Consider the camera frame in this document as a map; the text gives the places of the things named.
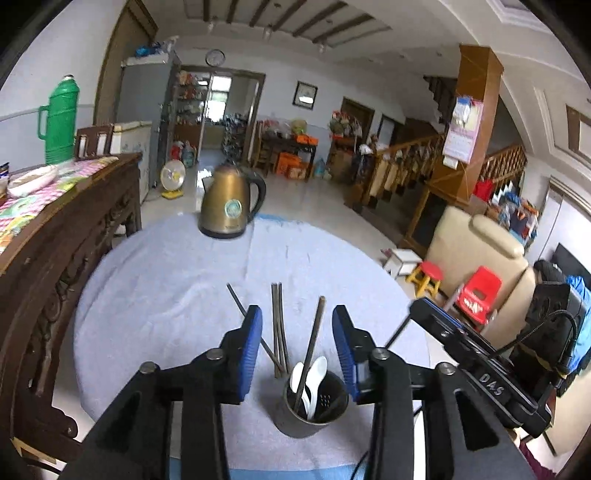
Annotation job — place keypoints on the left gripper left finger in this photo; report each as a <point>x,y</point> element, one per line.
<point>131,439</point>

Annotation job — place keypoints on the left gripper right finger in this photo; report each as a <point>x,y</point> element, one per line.
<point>464,438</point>

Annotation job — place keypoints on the white plastic spoon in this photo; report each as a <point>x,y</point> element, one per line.
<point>316,373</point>
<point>295,380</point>

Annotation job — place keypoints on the red plastic child chair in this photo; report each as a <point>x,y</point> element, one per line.
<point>477,296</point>

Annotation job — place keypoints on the red yellow small stool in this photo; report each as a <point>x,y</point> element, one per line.
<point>427,278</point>

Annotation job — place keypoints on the beige sofa armchair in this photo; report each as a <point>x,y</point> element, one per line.
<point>461,244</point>

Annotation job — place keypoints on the white small step stool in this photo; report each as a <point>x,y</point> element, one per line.
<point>402,262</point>

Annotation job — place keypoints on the grey blue table cloth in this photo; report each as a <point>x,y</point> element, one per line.
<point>168,293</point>

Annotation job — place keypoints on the dark carved wooden sideboard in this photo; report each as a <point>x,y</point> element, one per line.
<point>43,272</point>

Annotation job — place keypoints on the wooden stair railing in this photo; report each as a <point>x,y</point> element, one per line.
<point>399,168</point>

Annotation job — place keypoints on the gold electric kettle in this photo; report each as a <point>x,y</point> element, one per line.
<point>232,198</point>

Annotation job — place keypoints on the checkered pink table mat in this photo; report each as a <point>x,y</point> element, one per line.
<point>16,213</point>

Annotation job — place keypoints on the small floor fan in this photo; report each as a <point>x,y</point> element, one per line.
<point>172,177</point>

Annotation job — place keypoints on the white plate on sideboard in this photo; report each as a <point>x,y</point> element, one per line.
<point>32,181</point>

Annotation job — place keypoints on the dark wooden side table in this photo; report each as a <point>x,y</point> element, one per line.
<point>291,157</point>

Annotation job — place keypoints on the green thermos jug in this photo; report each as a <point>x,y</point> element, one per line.
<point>56,125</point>

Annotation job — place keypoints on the grey refrigerator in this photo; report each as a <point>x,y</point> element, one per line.
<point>148,94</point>

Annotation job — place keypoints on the wall calendar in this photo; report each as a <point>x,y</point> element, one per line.
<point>463,129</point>

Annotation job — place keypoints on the framed wall picture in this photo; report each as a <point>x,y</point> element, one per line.
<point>304,95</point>

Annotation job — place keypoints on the round wall clock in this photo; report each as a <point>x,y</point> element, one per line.
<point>214,58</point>

